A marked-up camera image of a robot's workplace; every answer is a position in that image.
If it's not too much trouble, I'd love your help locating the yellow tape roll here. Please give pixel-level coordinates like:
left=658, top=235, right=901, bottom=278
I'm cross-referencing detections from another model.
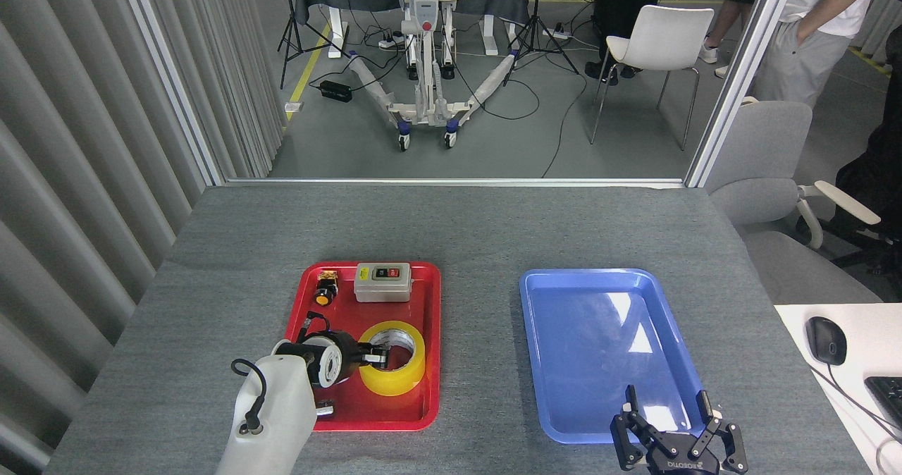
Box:
left=358, top=321, right=426, bottom=397

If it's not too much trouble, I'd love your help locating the black computer mouse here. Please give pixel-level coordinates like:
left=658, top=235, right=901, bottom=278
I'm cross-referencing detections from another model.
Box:
left=805, top=316, right=848, bottom=366

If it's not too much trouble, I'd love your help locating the black office chair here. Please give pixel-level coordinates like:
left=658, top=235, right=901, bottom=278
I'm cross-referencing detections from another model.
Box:
left=795, top=123, right=902, bottom=294

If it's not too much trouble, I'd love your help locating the orange push button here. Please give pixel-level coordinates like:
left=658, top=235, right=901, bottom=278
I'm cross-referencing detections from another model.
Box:
left=314, top=271, right=340, bottom=307

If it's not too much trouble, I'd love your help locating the blue plastic tray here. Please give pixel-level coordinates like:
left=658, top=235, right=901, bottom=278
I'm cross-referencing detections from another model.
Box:
left=519, top=269, right=717, bottom=444

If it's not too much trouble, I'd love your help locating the silver aluminium rail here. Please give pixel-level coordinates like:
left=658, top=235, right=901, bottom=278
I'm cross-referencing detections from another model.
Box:
left=224, top=178, right=688, bottom=188

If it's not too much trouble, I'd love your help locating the grey two-button switch box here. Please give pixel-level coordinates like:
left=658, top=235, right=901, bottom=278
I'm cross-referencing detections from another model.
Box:
left=353, top=262, right=412, bottom=303

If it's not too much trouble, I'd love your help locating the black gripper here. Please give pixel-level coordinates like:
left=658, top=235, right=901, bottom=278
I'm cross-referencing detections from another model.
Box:
left=331, top=332, right=390, bottom=385
left=610, top=385, right=749, bottom=475

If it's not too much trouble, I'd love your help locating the white plastic chair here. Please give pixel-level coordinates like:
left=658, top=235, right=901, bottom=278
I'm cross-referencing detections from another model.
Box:
left=591, top=5, right=715, bottom=152

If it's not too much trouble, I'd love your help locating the red plastic tray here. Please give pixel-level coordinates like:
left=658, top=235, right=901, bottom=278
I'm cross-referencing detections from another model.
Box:
left=264, top=261, right=442, bottom=432

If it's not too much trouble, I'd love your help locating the grey office chair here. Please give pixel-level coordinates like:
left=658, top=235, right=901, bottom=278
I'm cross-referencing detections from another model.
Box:
left=705, top=97, right=885, bottom=305

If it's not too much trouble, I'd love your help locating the black keyboard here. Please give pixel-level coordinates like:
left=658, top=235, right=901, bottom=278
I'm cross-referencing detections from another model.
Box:
left=864, top=376, right=902, bottom=430

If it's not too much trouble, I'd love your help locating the silver aluminium post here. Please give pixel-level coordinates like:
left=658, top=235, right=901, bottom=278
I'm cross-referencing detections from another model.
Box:
left=116, top=0, right=226, bottom=187
left=684, top=0, right=804, bottom=188

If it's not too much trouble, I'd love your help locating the white desk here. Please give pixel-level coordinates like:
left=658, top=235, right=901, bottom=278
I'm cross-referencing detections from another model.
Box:
left=774, top=303, right=902, bottom=475

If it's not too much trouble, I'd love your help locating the black tripod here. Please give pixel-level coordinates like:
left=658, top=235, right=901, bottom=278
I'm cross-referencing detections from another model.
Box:
left=504, top=0, right=580, bottom=85
left=277, top=0, right=350, bottom=90

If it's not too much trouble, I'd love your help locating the white wheeled stand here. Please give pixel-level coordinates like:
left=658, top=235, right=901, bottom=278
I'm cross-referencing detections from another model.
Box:
left=345, top=0, right=522, bottom=153

